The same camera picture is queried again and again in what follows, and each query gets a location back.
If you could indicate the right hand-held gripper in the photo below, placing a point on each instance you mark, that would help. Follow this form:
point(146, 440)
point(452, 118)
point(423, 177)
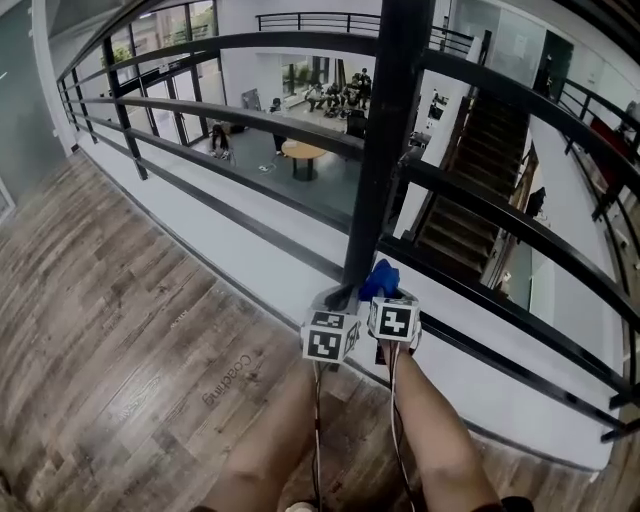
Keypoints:
point(392, 320)

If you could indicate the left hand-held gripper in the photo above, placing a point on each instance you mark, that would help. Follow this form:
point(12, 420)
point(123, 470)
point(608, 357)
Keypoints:
point(322, 345)

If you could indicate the blue cloth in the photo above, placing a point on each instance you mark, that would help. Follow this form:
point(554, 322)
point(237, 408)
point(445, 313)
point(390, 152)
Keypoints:
point(382, 277)

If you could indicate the wooden railing with black bars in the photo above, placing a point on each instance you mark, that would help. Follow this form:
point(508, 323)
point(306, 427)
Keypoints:
point(395, 125)

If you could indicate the person's left forearm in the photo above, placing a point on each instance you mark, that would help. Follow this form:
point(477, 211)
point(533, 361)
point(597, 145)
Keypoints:
point(265, 440)

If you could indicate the person's right forearm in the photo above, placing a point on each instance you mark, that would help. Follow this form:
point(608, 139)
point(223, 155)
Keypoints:
point(440, 440)

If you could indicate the black railing with wooden handrail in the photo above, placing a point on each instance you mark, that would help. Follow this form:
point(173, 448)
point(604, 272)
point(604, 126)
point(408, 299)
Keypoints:
point(571, 117)

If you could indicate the round wooden table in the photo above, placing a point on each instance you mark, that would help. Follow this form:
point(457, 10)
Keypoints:
point(302, 149)

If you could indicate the dark wooden staircase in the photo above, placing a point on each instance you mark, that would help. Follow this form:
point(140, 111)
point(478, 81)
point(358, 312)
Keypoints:
point(480, 165)

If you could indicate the black office chair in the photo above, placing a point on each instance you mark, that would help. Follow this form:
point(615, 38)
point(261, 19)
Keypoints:
point(356, 124)

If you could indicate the black bag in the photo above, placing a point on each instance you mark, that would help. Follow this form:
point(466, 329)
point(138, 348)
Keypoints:
point(536, 201)

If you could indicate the person's left white shoe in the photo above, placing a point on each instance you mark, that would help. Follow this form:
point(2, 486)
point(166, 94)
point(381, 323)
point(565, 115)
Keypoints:
point(300, 507)

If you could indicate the grey leaning board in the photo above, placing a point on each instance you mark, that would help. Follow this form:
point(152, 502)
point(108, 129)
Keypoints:
point(251, 99)

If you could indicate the person's black shirt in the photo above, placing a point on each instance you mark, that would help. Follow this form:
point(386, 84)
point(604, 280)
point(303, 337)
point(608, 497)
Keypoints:
point(517, 505)

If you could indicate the glass entrance doors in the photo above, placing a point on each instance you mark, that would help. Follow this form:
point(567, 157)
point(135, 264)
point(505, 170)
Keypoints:
point(185, 110)

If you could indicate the red table cover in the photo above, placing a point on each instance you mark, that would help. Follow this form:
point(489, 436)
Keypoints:
point(607, 137)

